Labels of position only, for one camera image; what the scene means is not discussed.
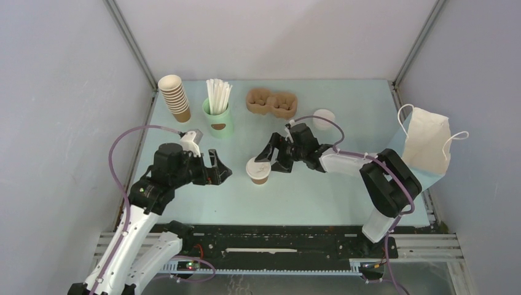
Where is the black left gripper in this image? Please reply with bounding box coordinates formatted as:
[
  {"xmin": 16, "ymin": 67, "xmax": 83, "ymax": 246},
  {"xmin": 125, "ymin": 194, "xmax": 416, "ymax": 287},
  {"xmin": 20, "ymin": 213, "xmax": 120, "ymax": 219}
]
[{"xmin": 171, "ymin": 148, "xmax": 231, "ymax": 188}]

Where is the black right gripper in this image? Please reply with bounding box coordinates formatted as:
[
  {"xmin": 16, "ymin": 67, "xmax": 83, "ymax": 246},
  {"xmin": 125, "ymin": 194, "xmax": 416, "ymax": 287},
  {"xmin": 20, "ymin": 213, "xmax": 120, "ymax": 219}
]
[{"xmin": 255, "ymin": 132, "xmax": 305, "ymax": 174}]

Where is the white plastic cup lid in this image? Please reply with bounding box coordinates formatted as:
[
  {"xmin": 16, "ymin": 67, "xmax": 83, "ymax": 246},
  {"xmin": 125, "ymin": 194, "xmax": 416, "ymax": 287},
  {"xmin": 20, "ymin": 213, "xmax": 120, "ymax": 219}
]
[{"xmin": 246, "ymin": 157, "xmax": 271, "ymax": 180}]

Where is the brown paper coffee cup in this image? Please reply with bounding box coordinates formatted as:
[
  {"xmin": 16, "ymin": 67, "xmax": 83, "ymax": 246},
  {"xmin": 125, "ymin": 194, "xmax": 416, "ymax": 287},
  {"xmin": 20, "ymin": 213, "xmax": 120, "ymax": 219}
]
[{"xmin": 250, "ymin": 176, "xmax": 268, "ymax": 185}]

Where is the white paper bag with handles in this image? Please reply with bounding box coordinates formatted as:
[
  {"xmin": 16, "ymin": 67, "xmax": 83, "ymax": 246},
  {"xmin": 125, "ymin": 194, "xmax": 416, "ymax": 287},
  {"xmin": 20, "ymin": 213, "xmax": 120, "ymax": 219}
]
[{"xmin": 398, "ymin": 104, "xmax": 469, "ymax": 175}]

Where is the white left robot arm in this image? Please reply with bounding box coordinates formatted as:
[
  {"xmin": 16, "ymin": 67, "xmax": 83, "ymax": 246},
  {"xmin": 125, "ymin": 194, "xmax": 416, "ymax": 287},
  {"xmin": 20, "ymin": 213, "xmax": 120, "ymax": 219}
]
[{"xmin": 68, "ymin": 143, "xmax": 232, "ymax": 294}]

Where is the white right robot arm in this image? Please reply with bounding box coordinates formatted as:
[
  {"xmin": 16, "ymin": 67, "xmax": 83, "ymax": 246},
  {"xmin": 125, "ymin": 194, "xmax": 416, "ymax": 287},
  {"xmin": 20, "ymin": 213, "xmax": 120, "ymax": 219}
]
[{"xmin": 252, "ymin": 123, "xmax": 422, "ymax": 257}]

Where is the green straw holder jar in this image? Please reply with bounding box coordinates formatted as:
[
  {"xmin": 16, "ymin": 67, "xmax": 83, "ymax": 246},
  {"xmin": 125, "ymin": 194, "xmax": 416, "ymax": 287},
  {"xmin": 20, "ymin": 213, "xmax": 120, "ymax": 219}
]
[{"xmin": 202, "ymin": 98, "xmax": 234, "ymax": 139}]

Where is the brown cardboard cup carrier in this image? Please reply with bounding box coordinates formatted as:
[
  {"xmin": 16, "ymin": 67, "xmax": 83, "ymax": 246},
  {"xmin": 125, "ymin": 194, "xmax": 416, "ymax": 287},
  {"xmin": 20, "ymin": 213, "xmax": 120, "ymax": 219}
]
[{"xmin": 246, "ymin": 88, "xmax": 298, "ymax": 120}]

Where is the stack of white lids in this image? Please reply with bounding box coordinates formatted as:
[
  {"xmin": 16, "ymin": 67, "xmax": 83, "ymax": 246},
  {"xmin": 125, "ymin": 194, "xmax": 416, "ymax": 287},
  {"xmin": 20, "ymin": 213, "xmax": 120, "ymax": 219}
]
[{"xmin": 312, "ymin": 109, "xmax": 335, "ymax": 130}]

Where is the bundle of white wrapped straws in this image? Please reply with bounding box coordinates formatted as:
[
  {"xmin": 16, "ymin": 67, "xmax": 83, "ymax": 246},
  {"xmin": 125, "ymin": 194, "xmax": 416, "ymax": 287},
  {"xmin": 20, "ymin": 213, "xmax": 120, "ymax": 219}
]
[{"xmin": 206, "ymin": 79, "xmax": 233, "ymax": 116}]

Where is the stack of brown paper cups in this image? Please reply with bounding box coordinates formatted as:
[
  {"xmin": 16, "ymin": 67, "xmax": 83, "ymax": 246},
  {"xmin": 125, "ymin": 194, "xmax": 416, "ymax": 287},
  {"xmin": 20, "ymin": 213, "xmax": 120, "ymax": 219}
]
[{"xmin": 158, "ymin": 74, "xmax": 191, "ymax": 123}]

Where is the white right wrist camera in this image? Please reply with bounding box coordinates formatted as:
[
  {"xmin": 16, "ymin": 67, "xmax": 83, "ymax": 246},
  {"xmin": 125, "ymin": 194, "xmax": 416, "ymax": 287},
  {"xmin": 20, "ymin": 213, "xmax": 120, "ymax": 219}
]
[{"xmin": 284, "ymin": 119, "xmax": 296, "ymax": 144}]

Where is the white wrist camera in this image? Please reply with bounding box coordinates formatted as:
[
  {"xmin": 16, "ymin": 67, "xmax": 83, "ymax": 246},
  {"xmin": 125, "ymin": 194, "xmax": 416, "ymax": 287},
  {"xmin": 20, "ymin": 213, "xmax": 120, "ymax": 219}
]
[
  {"xmin": 180, "ymin": 129, "xmax": 203, "ymax": 157},
  {"xmin": 284, "ymin": 119, "xmax": 296, "ymax": 144}
]

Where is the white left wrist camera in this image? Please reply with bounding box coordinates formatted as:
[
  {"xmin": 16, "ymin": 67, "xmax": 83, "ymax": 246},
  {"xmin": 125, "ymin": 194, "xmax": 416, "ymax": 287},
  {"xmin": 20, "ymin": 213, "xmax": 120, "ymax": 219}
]
[{"xmin": 180, "ymin": 129, "xmax": 203, "ymax": 157}]

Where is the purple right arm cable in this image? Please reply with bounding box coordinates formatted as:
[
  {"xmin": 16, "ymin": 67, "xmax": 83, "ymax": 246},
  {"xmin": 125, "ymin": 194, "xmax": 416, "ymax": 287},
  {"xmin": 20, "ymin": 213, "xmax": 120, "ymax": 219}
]
[{"xmin": 291, "ymin": 116, "xmax": 416, "ymax": 295}]

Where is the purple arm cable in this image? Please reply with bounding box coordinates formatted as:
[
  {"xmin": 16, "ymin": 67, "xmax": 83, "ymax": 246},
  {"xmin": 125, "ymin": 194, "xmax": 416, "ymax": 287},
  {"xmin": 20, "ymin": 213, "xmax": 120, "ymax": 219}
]
[
  {"xmin": 87, "ymin": 125, "xmax": 216, "ymax": 295},
  {"xmin": 291, "ymin": 116, "xmax": 416, "ymax": 295}
]

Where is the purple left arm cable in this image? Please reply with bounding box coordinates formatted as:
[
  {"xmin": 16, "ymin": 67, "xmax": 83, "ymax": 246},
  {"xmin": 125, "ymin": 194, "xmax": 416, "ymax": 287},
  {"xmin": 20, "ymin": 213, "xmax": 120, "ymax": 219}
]
[{"xmin": 87, "ymin": 125, "xmax": 216, "ymax": 295}]

